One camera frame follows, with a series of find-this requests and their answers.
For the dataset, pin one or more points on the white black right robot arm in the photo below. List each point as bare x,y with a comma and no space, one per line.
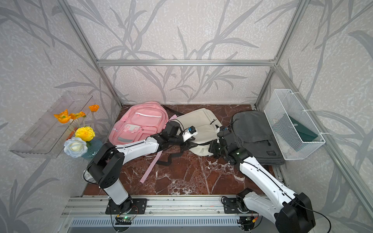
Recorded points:
290,212

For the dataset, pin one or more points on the green book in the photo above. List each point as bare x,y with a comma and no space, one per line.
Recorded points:
293,132

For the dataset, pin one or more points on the clear plastic shelf tray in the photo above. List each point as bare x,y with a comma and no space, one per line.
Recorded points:
46,138

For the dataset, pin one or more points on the right controller circuit board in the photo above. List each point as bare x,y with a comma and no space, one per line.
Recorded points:
247,223

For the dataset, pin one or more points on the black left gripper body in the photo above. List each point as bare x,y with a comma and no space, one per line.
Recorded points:
177,141

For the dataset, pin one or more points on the aluminium mounting rail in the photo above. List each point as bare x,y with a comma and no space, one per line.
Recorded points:
163,205

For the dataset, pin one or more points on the orange artificial poppy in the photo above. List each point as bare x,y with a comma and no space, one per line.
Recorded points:
63,117

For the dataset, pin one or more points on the left controller circuit board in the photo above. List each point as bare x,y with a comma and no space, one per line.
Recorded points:
124,220

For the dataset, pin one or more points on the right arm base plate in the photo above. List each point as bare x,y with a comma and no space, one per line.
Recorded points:
232,206

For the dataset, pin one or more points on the pink backpack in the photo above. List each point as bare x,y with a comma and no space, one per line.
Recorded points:
131,133

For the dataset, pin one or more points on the silver tin can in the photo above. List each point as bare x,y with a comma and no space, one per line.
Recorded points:
88,178

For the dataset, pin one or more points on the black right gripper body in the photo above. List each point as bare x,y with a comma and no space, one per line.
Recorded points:
215,148

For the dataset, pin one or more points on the small orange artificial flower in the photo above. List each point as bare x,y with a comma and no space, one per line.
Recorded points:
94,108

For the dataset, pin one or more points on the teal glass vase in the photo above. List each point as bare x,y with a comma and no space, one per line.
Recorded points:
93,148

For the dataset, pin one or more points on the controller circuit board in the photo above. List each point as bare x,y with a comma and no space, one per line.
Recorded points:
247,223
124,220

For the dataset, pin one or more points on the grey fabric backpack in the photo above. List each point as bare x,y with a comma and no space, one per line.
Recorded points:
253,132

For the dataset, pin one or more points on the white artificial rose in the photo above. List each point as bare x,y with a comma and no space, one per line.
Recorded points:
75,147

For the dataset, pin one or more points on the white wire mesh basket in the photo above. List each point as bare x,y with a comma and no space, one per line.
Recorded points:
285,102

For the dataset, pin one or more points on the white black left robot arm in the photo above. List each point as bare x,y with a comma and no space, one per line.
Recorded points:
105,167

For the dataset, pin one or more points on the yellow artificial flower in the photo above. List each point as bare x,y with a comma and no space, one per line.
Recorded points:
85,133

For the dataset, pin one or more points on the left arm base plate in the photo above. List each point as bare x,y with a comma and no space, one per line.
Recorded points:
129,206

